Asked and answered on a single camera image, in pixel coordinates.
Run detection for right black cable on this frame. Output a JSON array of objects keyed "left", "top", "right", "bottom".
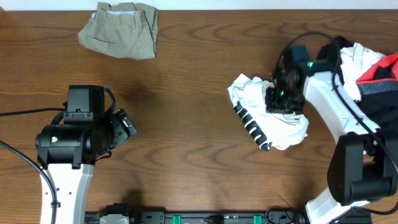
[{"left": 276, "top": 31, "right": 398, "bottom": 216}]

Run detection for left black cable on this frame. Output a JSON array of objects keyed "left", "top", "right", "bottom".
[{"left": 0, "top": 107, "right": 68, "bottom": 118}]

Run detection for black cable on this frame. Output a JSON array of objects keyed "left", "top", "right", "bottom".
[
  {"left": 276, "top": 31, "right": 398, "bottom": 216},
  {"left": 0, "top": 107, "right": 68, "bottom": 118}
]

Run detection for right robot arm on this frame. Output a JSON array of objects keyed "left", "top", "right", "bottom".
[{"left": 266, "top": 60, "right": 397, "bottom": 223}]

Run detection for folded khaki shorts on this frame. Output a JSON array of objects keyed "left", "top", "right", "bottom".
[{"left": 78, "top": 2, "right": 159, "bottom": 60}]

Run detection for white patterned garment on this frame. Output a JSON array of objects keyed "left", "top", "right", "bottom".
[{"left": 340, "top": 43, "right": 386, "bottom": 101}]

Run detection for black red garment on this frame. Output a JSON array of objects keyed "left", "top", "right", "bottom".
[{"left": 356, "top": 54, "right": 397, "bottom": 131}]

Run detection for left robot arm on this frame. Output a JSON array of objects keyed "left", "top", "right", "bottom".
[{"left": 35, "top": 109, "right": 137, "bottom": 223}]

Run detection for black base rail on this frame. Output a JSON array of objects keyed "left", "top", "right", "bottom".
[{"left": 83, "top": 202, "right": 373, "bottom": 224}]

